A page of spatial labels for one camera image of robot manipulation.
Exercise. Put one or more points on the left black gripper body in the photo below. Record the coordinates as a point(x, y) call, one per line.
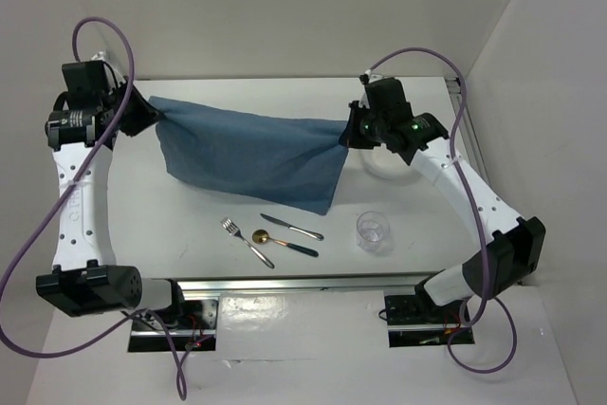
point(129, 120)

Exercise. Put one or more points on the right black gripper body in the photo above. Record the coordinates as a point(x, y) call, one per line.
point(377, 123)

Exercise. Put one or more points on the blue cloth napkin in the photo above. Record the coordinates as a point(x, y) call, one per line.
point(291, 162)

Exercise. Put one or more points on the clear drinking glass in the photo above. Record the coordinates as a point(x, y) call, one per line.
point(373, 233)

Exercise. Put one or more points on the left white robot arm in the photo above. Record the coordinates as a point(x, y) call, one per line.
point(85, 276)

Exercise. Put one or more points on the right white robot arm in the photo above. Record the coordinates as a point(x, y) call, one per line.
point(509, 245)

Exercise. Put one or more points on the silver table knife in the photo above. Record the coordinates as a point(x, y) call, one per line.
point(282, 223)

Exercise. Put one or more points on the silver fork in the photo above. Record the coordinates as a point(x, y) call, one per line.
point(234, 231)

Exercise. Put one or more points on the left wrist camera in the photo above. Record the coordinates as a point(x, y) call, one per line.
point(89, 84)

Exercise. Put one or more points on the aluminium right side rail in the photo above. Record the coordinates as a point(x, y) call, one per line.
point(466, 129)

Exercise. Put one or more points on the aluminium rail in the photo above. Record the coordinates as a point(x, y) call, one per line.
point(466, 129)
point(304, 283)

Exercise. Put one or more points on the gold spoon green handle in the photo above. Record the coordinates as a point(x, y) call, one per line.
point(263, 237)

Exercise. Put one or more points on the aluminium front rail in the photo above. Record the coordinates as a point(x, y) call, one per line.
point(304, 283)

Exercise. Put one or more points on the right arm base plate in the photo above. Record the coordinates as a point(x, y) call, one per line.
point(410, 323)

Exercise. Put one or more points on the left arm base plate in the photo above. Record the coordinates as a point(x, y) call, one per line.
point(194, 329)

